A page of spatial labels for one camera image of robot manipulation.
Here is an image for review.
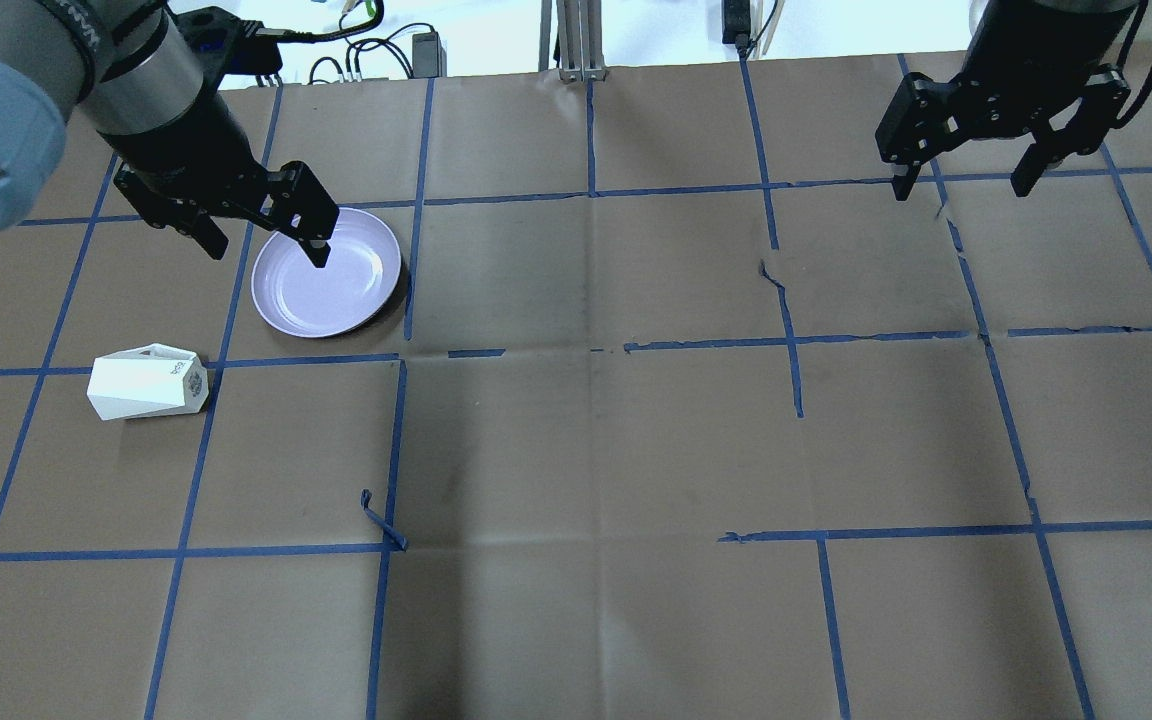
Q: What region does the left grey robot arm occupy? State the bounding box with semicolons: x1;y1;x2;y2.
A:
0;1;339;268

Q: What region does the loose blue tape strip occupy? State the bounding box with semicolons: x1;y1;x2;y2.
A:
361;488;410;552

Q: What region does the lilac round plate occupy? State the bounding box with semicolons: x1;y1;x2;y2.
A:
250;209;404;340

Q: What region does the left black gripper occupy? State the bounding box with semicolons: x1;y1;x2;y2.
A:
111;100;340;270

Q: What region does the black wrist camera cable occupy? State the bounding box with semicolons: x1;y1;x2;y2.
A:
236;0;387;46

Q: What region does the black power adapter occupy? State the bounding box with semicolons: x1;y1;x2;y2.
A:
410;29;447;79

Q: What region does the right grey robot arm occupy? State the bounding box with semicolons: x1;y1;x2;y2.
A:
876;1;1152;200

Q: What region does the aluminium frame post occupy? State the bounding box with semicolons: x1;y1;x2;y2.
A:
538;0;608;83

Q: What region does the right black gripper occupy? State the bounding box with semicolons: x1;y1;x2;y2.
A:
874;20;1130;200

